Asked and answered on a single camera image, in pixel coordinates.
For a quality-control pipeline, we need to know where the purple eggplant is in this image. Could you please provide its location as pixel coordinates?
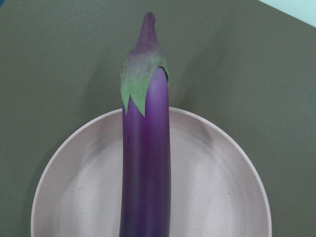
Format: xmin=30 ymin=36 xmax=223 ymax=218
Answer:
xmin=119 ymin=12 xmax=171 ymax=237

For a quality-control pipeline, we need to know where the pink plate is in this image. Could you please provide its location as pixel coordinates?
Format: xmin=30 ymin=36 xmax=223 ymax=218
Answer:
xmin=31 ymin=108 xmax=272 ymax=237

